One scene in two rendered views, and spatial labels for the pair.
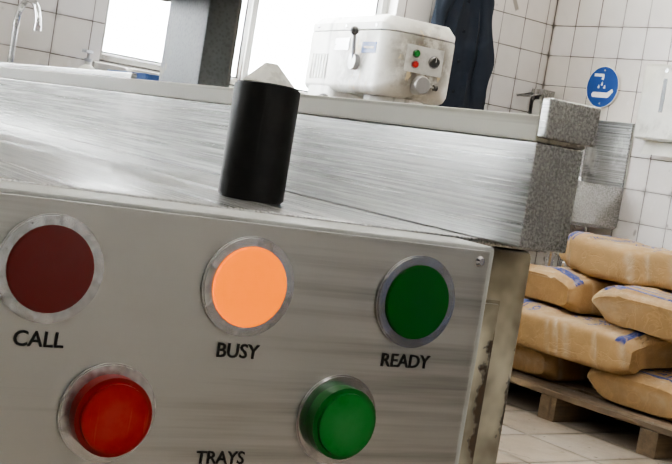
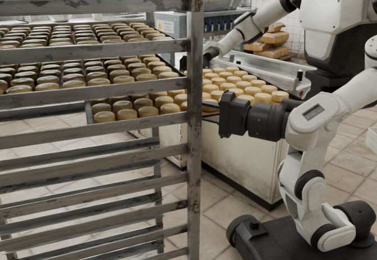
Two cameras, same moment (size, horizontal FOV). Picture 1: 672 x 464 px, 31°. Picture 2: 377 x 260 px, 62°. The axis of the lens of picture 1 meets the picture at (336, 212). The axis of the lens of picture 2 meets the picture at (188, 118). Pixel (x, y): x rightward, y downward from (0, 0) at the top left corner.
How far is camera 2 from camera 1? 1.51 m
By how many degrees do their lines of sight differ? 22
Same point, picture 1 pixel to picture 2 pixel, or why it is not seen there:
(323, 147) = (295, 69)
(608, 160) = (246, 0)
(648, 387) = (266, 53)
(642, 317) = (263, 39)
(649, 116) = not seen: outside the picture
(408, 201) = not seen: hidden behind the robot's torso
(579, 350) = (251, 47)
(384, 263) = not seen: hidden behind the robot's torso
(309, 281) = not seen: hidden behind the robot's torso
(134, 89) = (255, 57)
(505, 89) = not seen: outside the picture
